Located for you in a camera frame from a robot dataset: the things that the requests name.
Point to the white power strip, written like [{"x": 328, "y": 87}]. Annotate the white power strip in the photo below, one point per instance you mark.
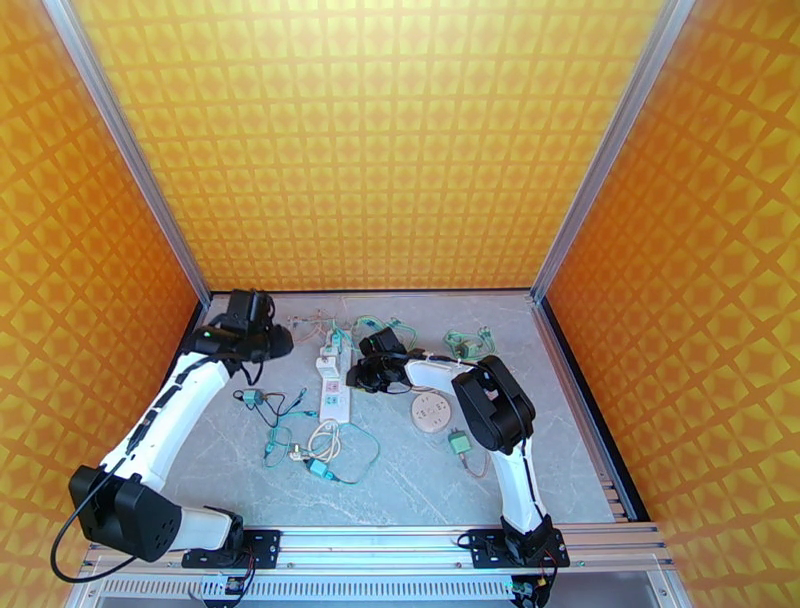
[{"x": 334, "y": 400}]

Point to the small controller board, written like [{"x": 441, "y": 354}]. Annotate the small controller board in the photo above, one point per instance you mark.
[
  {"x": 232, "y": 586},
  {"x": 522, "y": 589}
]

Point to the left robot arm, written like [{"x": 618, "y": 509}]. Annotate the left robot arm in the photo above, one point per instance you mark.
[{"x": 169, "y": 412}]

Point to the white vent grille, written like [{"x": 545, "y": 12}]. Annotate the white vent grille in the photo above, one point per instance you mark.
[{"x": 375, "y": 587}]

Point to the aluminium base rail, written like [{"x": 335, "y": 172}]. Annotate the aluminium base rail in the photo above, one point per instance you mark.
[{"x": 375, "y": 547}]

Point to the aluminium frame post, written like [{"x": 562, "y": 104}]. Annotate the aluminium frame post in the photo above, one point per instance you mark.
[
  {"x": 126, "y": 140},
  {"x": 612, "y": 140}
]

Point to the round white socket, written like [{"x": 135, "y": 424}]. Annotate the round white socket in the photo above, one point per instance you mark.
[{"x": 430, "y": 412}]

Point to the black table edge strip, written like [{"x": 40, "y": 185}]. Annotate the black table edge strip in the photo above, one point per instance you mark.
[
  {"x": 601, "y": 437},
  {"x": 375, "y": 291},
  {"x": 196, "y": 320}
]

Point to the green plug adapter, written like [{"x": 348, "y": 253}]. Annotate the green plug adapter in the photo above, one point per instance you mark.
[
  {"x": 319, "y": 469},
  {"x": 252, "y": 397},
  {"x": 459, "y": 442},
  {"x": 335, "y": 339},
  {"x": 467, "y": 349}
]

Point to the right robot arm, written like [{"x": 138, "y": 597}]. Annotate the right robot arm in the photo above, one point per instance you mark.
[{"x": 516, "y": 487}]

